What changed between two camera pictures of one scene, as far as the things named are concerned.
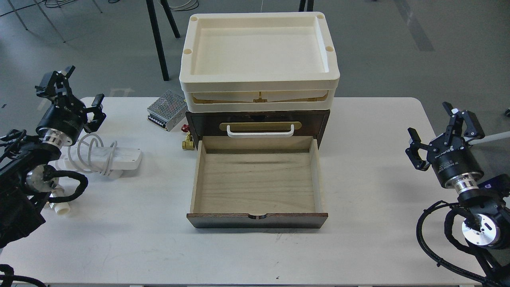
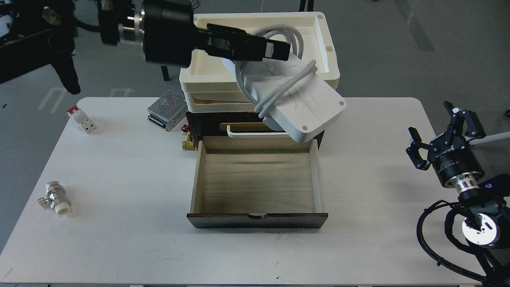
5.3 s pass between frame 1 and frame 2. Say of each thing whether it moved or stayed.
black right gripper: stayed
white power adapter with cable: moved
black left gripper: moved
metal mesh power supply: stayed
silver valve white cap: stayed
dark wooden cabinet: stayed
